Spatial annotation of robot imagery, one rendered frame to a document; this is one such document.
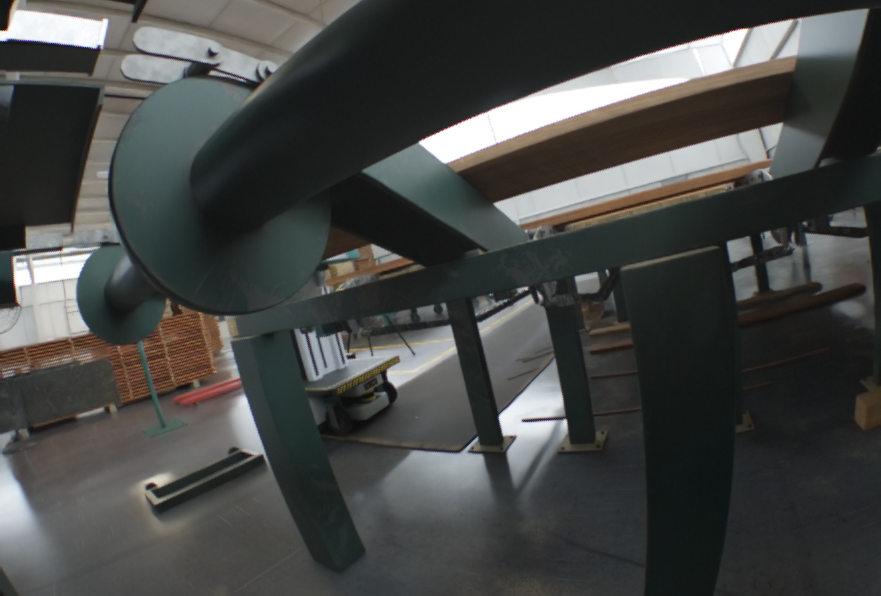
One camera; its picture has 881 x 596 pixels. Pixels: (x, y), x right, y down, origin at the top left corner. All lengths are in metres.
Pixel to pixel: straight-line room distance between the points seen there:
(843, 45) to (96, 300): 1.19
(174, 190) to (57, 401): 0.18
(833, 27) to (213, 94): 0.58
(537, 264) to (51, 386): 0.52
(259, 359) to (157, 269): 0.73
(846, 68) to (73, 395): 0.65
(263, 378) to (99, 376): 0.77
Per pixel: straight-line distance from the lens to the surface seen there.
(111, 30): 9.86
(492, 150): 0.55
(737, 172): 1.06
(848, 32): 0.43
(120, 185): 0.31
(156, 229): 0.31
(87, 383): 0.27
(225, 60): 0.40
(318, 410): 2.33
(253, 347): 0.99
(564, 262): 0.51
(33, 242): 0.93
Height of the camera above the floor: 0.80
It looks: 1 degrees up
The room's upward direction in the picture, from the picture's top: 14 degrees counter-clockwise
